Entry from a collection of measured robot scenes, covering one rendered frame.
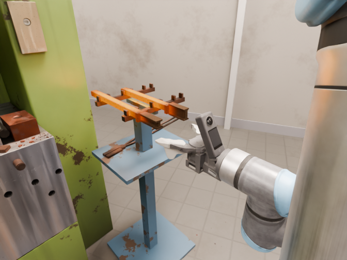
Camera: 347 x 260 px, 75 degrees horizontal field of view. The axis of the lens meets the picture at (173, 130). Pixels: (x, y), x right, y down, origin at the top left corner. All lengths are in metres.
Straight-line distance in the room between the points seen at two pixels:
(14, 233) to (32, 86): 0.56
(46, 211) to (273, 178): 0.87
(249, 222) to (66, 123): 0.90
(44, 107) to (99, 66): 2.49
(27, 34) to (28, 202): 0.62
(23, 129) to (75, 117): 0.29
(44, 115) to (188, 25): 2.11
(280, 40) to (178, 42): 1.12
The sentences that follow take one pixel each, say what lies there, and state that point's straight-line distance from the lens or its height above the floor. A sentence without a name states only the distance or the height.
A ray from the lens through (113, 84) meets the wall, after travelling 3.48.
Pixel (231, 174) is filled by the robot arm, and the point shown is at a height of 0.99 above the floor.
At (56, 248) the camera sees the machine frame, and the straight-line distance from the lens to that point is 1.23.
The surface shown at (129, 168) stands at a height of 0.74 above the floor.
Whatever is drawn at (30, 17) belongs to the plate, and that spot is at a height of 1.31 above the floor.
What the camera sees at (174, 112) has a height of 0.99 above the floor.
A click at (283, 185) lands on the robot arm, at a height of 1.01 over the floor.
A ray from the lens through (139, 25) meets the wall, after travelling 3.10.
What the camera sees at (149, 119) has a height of 1.01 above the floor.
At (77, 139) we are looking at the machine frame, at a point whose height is 0.76.
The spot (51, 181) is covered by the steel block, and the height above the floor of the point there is 0.74.
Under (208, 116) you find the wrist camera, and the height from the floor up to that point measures 1.09.
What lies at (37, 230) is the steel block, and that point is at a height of 0.55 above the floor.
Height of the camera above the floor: 1.32
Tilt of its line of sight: 28 degrees down
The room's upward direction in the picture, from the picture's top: straight up
